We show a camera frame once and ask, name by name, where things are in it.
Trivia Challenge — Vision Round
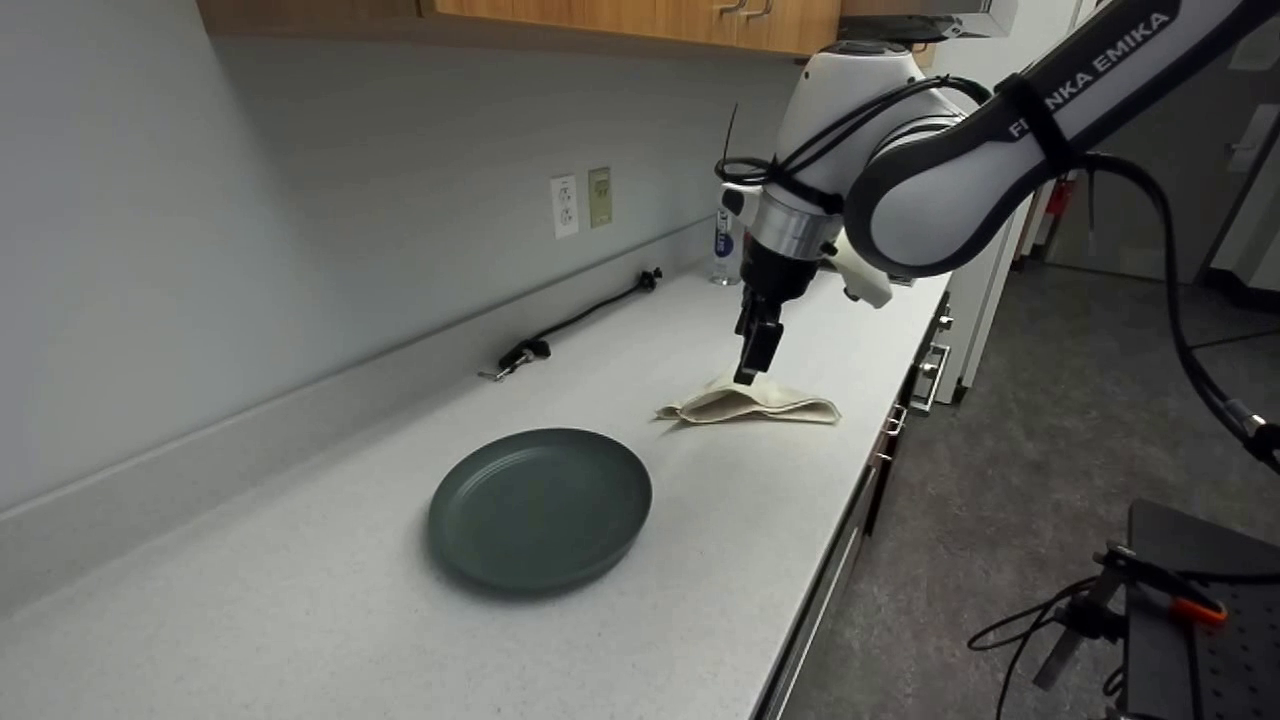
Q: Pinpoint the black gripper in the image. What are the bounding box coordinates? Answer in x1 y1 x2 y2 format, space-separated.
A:
733 242 814 386

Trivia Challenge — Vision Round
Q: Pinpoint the cream white cloth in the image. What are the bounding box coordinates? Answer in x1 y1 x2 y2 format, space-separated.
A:
660 375 838 428

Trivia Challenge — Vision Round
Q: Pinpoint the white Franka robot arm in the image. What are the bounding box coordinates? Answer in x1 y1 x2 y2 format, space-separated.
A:
714 0 1280 386

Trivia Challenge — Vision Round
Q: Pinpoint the clear water bottle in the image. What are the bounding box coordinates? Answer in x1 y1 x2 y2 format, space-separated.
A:
712 179 745 283

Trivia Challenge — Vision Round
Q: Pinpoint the dark green plate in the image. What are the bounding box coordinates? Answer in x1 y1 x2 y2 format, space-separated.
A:
424 428 650 595

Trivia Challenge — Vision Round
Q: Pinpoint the wooden upper cabinet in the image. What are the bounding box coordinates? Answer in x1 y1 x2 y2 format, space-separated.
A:
197 0 838 55

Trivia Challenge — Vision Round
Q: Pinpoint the black stand with clamp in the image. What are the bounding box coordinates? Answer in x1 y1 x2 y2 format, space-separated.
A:
966 499 1280 720

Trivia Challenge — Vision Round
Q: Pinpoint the black power cord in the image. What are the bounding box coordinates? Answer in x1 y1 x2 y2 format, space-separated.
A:
491 268 662 375

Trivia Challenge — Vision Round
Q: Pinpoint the beige wall switch plate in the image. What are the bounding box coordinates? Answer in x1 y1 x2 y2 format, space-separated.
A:
586 164 613 230

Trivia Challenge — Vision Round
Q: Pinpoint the white wall outlet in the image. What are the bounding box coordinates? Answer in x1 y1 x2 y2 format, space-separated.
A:
551 178 581 242

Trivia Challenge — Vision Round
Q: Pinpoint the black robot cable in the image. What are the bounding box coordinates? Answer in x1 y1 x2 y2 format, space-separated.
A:
1081 152 1280 478

